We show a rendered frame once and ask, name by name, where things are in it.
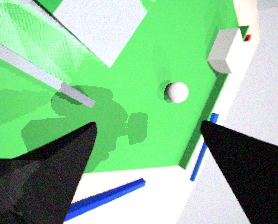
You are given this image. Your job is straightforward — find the green putting mat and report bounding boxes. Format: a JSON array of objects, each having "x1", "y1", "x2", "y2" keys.
[{"x1": 0, "y1": 0, "x2": 240, "y2": 174}]

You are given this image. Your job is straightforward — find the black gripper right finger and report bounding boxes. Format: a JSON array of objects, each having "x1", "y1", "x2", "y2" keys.
[{"x1": 200, "y1": 120, "x2": 278, "y2": 224}]

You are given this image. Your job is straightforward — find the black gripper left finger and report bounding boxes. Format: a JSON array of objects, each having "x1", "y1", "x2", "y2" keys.
[{"x1": 0, "y1": 122, "x2": 97, "y2": 224}]

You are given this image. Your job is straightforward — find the grey rectangular block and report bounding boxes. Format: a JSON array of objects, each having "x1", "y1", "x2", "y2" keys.
[{"x1": 207, "y1": 28, "x2": 244, "y2": 74}]

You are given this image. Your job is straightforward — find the white golf ball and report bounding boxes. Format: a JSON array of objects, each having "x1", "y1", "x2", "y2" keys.
[{"x1": 167, "y1": 82, "x2": 189, "y2": 103}]

